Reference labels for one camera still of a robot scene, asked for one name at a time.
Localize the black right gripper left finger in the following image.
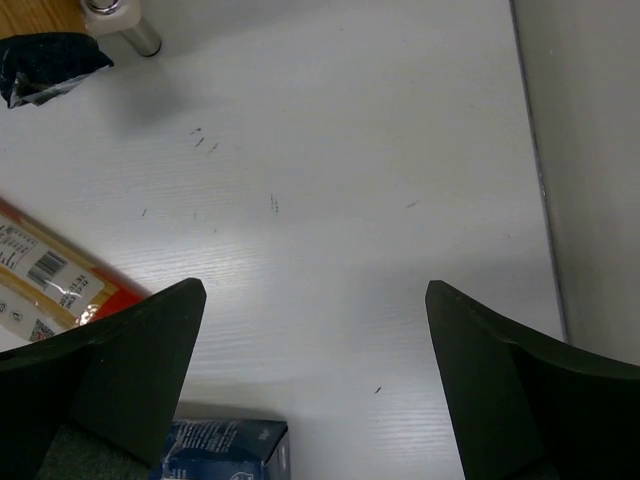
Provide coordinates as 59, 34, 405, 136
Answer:
1, 278, 206, 479

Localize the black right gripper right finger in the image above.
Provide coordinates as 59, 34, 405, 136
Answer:
425, 280, 639, 479

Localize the spaghetti pack red yellow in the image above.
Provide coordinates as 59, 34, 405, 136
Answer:
1, 201, 149, 343

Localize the dark blue pasta box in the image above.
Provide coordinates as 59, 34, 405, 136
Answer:
149, 419, 291, 480

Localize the dark blue pasta bag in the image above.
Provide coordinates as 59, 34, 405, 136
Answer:
1, 32, 114, 109

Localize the white two-tier shelf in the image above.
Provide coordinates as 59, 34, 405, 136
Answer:
0, 0, 162, 59

